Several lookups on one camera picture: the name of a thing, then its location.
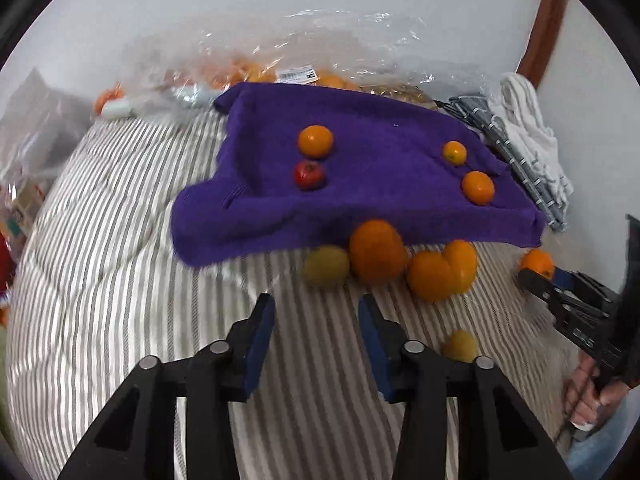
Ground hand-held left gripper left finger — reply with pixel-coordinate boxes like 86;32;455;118
57;292;277;480

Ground clear plastic bag of longans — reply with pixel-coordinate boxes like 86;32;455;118
360;62;496;111

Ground clear plastic bag of oranges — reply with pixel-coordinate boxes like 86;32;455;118
120;30;281;106
270;7;431;91

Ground orange with dark stem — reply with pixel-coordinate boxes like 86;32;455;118
95;85;125;116

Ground yellow-green plum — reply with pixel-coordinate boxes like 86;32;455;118
441;330;480;363
302;246;351;288

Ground white striped towel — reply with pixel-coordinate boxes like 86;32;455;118
500;72;573;211

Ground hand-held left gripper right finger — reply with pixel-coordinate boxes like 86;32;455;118
357;294;573;480

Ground person's right hand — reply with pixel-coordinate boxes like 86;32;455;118
562;355;633;433

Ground roll of clear plastic bags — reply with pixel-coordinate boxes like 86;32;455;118
102;84;216;121

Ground purple towel covered tray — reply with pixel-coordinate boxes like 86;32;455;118
170;81;547;268

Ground white translucent plastic bag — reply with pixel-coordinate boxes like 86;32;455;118
0;67;96;186

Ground brown wooden door frame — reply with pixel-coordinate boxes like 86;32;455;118
515;0;568;88

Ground small red plum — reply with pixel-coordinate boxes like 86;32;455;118
293;160;326;191

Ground person's blue jeans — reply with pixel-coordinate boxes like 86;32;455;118
567;400;638;468

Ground striped bed mattress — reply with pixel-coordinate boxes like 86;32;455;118
5;105;591;480

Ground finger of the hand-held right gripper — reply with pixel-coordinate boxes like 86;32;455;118
517;267;568;313
552;267;621;306

